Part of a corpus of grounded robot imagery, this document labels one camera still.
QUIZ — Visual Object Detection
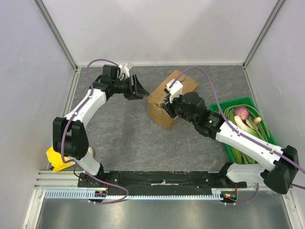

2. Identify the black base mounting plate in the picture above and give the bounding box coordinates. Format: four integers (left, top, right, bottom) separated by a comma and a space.
77, 170, 247, 188

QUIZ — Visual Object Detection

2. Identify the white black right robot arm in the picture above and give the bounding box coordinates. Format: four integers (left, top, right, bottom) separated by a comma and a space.
161, 92, 301, 194

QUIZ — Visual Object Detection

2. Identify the purple onion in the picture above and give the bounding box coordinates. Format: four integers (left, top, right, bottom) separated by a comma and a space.
234, 106, 250, 121

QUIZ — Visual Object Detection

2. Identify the green plastic vegetable tray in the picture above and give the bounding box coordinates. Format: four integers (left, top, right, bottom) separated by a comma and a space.
220, 97, 277, 163

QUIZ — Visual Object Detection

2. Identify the slotted cable duct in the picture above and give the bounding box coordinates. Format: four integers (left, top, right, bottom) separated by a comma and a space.
44, 189, 224, 200

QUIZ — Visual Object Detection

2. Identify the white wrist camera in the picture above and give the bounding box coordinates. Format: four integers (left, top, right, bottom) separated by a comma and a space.
118, 63, 133, 78
164, 79, 183, 103

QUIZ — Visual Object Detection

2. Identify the brown mushroom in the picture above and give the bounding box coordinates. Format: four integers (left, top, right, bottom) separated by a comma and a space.
253, 117, 262, 125

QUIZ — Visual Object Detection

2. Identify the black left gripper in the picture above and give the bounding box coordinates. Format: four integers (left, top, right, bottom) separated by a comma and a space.
112, 74, 149, 101

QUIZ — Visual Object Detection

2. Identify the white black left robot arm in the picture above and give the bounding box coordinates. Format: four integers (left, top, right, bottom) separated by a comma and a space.
53, 63, 149, 187

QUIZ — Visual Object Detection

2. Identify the aluminium frame rail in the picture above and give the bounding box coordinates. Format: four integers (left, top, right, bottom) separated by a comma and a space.
33, 169, 294, 191

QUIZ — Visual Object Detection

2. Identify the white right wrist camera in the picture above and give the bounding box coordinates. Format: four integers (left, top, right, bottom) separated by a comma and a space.
164, 79, 183, 103

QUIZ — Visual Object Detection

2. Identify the brown cardboard express box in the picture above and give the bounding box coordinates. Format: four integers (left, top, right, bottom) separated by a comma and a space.
148, 70, 198, 130

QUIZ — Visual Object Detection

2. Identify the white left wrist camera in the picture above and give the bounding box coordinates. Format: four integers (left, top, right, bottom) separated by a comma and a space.
118, 63, 133, 78

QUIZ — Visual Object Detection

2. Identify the yellow napa cabbage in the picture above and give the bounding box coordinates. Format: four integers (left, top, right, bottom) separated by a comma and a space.
46, 147, 75, 172

